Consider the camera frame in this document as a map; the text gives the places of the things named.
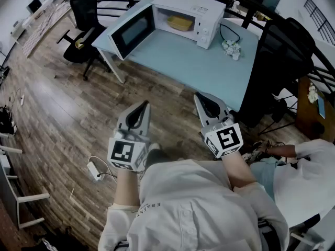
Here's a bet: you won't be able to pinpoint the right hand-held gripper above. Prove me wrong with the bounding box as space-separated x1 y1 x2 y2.
193 92 244 158

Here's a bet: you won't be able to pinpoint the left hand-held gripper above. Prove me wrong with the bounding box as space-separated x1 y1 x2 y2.
107 100 152 173

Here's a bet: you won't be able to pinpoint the yellow dish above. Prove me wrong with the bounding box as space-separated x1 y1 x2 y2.
166 15 194 32

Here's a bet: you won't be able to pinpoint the white microwave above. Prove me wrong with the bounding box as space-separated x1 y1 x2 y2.
107 0 227 61

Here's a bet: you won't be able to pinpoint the person's right forearm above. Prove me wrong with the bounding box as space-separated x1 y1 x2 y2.
221 150 259 190

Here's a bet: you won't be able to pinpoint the person's left forearm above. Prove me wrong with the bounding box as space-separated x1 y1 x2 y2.
114 169 140 208

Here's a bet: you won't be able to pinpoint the person's white shoe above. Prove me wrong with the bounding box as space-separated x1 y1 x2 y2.
145 142 171 167

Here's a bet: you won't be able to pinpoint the light blue table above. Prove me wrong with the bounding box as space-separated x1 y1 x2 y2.
91 0 260 112

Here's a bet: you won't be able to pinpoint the black mesh office chair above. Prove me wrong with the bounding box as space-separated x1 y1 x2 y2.
237 16 318 137

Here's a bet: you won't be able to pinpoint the brown wooden desk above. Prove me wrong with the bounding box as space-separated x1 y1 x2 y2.
296 76 335 142

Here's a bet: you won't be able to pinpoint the person's white shirt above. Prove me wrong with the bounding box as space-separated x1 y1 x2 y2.
98 157 291 251

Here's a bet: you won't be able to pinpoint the small white flower bunch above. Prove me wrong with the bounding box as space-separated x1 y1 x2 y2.
307 84 319 104

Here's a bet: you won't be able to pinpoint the blue book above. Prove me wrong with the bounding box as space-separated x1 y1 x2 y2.
317 95 327 119

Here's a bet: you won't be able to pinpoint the black shoes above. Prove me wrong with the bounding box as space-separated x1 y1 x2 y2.
0 105 18 136

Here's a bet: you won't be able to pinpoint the black looped cable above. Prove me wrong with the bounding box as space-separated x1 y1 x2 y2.
218 22 241 44

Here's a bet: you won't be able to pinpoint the white frame furniture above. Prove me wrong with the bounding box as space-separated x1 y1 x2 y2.
0 132 51 230

